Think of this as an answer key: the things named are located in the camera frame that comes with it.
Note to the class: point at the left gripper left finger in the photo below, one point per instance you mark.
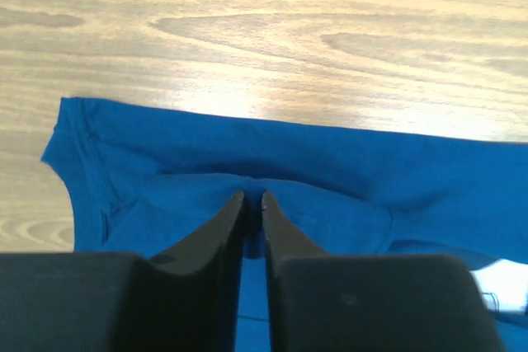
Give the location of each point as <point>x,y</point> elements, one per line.
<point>186,297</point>

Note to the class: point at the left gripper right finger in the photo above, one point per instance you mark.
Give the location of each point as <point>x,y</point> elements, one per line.
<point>285,245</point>

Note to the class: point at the blue t-shirt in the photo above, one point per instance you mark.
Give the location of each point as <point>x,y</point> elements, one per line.
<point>141,179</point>

